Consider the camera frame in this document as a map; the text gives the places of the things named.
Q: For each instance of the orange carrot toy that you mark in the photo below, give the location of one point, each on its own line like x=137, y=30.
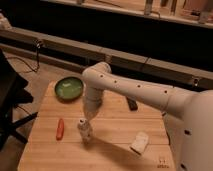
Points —
x=60, y=129

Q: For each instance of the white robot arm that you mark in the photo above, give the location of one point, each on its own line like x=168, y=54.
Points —
x=194, y=108

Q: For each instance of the small white labelled bottle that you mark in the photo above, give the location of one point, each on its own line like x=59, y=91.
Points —
x=85, y=129

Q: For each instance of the white crumpled cloth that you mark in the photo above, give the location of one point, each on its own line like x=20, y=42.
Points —
x=140, y=143

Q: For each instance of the black rectangular remote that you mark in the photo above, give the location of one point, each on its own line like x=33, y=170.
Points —
x=132, y=104

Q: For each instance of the green bowl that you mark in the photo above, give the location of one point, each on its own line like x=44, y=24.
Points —
x=69, y=88

